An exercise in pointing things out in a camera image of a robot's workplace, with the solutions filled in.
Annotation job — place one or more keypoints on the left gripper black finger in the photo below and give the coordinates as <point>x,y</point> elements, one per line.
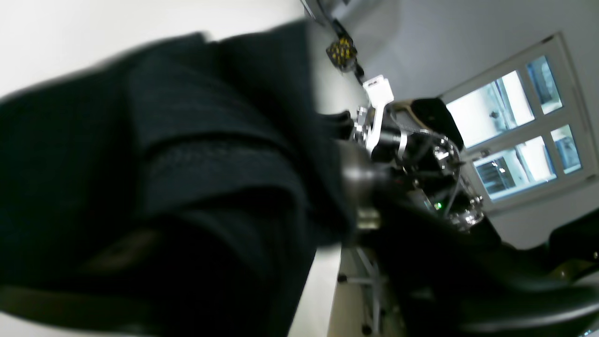
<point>451,284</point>

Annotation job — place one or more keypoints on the white framed window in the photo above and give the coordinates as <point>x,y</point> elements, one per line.
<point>525,128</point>

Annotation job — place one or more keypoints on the black T-shirt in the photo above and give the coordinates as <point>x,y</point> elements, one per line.
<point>181,189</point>

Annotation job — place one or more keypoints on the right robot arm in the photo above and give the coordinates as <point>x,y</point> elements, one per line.
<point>417,157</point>

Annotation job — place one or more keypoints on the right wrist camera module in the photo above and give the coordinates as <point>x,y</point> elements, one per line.
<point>378,90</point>

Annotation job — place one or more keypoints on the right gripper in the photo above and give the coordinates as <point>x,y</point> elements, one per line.
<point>378,132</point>

